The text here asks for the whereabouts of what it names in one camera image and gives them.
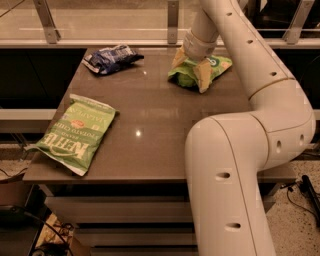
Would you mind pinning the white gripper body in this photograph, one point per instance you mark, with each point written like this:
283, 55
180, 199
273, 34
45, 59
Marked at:
197, 49

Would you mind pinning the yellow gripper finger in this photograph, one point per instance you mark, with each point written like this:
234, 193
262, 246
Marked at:
179, 57
203, 73

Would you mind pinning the green rice chip bag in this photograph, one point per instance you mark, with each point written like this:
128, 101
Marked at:
184, 74

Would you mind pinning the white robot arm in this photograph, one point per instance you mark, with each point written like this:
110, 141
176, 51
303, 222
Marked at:
224, 153

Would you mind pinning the blue crumpled chip bag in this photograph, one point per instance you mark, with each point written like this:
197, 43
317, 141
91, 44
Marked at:
111, 59

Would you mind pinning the green jalapeno Kettle chip bag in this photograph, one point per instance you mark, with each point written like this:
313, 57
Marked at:
75, 137

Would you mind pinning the grey drawer cabinet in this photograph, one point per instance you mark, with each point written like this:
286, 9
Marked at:
138, 172

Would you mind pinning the glass railing with metal posts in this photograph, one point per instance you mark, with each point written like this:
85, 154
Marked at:
88, 23

